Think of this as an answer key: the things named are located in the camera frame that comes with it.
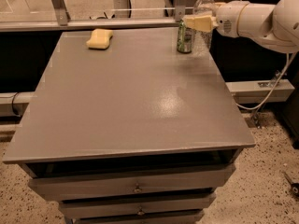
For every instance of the middle grey drawer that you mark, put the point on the middle grey drawer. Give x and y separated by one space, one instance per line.
138 206

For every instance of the clear plastic water bottle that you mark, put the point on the clear plastic water bottle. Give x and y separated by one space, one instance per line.
202 40

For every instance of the yellow sponge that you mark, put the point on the yellow sponge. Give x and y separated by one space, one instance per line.
100 39

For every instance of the grey drawer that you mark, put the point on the grey drawer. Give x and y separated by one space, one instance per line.
138 206
130 183
176 217

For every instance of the metal guard rail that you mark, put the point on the metal guard rail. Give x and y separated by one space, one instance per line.
44 15

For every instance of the grey drawer cabinet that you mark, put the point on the grey drawer cabinet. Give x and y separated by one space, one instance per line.
138 105

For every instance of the top grey drawer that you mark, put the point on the top grey drawer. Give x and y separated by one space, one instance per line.
130 183

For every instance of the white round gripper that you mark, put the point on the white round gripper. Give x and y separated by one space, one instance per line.
226 19

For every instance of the green soda can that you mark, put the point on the green soda can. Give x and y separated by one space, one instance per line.
185 38

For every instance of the bottom grey drawer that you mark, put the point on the bottom grey drawer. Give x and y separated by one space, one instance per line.
176 217

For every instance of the black caster wheel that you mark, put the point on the black caster wheel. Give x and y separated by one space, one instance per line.
294 186

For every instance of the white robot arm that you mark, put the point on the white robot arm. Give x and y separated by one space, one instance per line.
274 27

